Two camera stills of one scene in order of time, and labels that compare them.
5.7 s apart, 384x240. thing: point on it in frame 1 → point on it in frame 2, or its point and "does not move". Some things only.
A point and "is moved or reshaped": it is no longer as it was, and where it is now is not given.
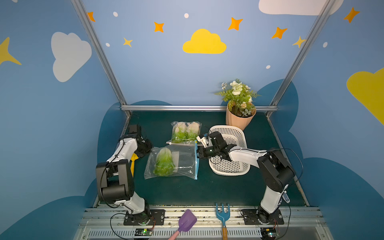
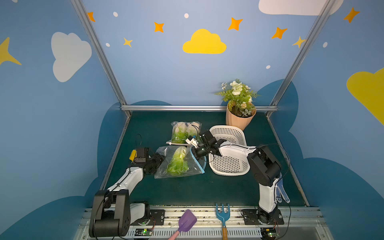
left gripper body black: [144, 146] → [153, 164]
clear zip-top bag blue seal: [173, 159] does not move
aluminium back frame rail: [189, 108] does not move
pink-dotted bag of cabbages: [185, 131] does not move
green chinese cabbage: [164, 165] is moved or reshaped
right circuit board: [268, 233] does not move
